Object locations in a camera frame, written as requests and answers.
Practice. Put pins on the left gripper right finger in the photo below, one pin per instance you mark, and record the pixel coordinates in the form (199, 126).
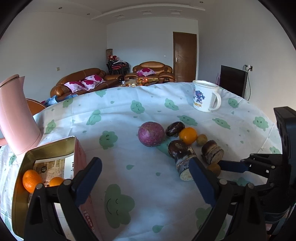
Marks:
(217, 193)

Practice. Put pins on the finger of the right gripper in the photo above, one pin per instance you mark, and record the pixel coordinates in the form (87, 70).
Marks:
(258, 169)

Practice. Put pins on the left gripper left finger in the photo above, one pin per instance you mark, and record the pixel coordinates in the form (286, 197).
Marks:
(42, 222)

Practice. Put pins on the small brownish fruit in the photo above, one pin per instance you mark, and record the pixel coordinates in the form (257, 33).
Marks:
(215, 169)

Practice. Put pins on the large orange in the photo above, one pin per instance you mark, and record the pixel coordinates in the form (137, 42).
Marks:
(30, 180)

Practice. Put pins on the small yellow-green fruit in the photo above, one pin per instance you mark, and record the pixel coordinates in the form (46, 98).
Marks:
(201, 139)

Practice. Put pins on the small orange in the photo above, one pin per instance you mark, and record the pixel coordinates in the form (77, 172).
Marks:
(188, 135)

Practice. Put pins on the dark passion fruit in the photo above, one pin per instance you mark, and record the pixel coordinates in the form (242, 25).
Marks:
(174, 129)

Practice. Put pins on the purple round fruit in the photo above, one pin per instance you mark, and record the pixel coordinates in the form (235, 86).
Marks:
(151, 134)

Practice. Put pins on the gold tin box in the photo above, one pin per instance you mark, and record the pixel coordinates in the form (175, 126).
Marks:
(62, 158)

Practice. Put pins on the white cloud print tablecloth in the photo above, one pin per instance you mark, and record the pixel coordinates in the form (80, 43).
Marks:
(139, 194)

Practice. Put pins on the black television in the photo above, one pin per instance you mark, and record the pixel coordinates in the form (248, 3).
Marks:
(233, 80)

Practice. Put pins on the pink electric kettle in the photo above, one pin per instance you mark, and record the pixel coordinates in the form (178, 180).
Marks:
(19, 129)

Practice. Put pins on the white mug blue print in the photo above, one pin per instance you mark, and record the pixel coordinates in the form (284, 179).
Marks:
(206, 96)

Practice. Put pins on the brown chair near kettle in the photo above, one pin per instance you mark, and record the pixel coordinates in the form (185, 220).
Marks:
(35, 106)

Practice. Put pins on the brown leather armchair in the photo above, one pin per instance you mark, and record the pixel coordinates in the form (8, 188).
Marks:
(164, 73)

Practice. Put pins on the brown leather sofa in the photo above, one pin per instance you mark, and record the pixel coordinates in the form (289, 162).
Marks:
(60, 90)

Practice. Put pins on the coffee table with items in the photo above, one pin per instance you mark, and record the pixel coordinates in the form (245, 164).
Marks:
(134, 82)

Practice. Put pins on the armchair floral cushion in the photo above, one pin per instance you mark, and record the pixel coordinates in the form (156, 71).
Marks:
(144, 72)

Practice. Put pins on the brown wooden door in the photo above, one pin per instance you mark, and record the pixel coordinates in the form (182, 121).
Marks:
(185, 56)

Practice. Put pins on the pink floral cushion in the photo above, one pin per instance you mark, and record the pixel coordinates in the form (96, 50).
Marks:
(88, 83)

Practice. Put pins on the stacked chairs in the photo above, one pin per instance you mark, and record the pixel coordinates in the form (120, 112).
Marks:
(115, 65)

